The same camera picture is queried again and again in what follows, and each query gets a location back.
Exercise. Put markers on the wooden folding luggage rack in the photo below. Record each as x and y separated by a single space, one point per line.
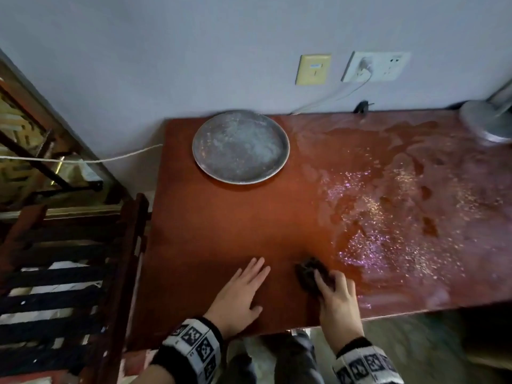
40 167

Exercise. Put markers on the silver desk lamp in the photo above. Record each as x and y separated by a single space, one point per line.
484 119

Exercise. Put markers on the person's left forearm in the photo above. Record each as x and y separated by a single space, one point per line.
152 377

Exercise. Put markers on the person's left hand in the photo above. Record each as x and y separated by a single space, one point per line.
236 299

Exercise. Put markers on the black power plug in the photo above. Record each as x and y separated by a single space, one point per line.
362 107

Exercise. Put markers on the person's right hand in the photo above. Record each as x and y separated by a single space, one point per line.
340 315

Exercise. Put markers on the white paper sheet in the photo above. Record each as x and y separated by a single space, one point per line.
52 289

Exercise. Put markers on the beige wall plate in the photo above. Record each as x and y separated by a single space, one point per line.
312 69

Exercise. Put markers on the round grey metal tray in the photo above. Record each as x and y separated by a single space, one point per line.
240 147

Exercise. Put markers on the white bag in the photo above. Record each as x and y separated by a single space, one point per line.
90 173

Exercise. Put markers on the brown cleaning cloth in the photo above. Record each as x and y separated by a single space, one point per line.
308 271

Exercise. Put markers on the white power plug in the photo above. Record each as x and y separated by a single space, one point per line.
365 65

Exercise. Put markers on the gold lattice screen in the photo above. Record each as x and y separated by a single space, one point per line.
16 123

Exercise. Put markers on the white wall power socket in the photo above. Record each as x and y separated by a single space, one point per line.
392 65

